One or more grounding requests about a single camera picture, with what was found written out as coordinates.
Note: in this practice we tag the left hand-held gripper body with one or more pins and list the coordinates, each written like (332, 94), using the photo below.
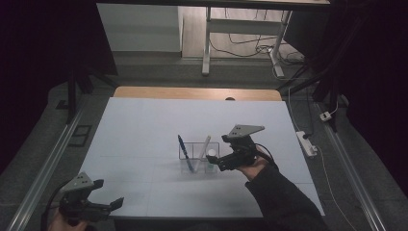
(77, 186)

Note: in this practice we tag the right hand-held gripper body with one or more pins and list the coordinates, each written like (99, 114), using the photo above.
(242, 147)

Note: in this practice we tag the white green glue stick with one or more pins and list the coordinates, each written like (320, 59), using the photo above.
(211, 154)

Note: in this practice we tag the clear plastic pen holder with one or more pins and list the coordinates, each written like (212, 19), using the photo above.
(200, 157)

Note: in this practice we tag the blue pen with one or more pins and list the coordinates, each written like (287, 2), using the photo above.
(185, 152)

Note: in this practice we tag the person's right hand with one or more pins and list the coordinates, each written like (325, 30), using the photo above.
(256, 166)

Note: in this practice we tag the person's left hand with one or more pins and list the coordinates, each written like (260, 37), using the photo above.
(64, 221)

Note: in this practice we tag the wooden table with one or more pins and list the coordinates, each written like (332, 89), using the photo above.
(192, 93)

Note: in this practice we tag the white table cover sheet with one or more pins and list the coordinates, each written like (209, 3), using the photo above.
(144, 122)

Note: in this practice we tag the small white adapter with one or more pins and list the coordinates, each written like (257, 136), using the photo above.
(325, 116)

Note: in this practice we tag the black stand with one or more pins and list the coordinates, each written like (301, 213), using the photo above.
(330, 96)
(71, 96)

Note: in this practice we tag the white partition panel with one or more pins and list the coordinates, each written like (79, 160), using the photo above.
(138, 27)

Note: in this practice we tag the aluminium floor rail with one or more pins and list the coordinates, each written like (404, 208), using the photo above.
(48, 166)
(352, 170)

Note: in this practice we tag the white desk frame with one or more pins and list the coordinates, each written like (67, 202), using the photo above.
(243, 27)

